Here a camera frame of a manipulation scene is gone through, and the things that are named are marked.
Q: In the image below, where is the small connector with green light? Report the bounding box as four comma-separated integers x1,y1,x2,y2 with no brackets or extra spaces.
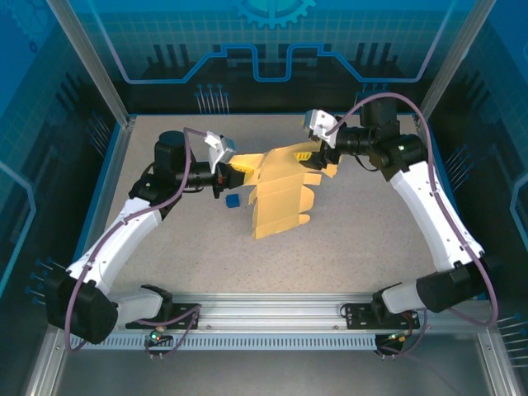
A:
383,329,414,346
148,326,172,346

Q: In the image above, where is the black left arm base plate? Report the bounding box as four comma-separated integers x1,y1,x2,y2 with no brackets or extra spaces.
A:
125,302,203,331

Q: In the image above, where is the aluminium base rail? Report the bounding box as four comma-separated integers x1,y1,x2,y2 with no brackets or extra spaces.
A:
111,291,496,333

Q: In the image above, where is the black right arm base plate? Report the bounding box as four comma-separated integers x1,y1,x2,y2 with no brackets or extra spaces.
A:
342,303,428,331

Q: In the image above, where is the slotted grey cable duct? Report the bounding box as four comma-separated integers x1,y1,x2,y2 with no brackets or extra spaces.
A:
68,333,389,352

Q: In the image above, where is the grey metal front panel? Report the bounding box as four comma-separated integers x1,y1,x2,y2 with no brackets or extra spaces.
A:
20,329,516,396

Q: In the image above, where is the yellow paper box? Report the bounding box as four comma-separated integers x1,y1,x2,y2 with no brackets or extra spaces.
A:
229,139,340,241

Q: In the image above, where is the aluminium frame post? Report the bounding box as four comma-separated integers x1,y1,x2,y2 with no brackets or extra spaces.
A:
44,0,138,130
415,0,498,130

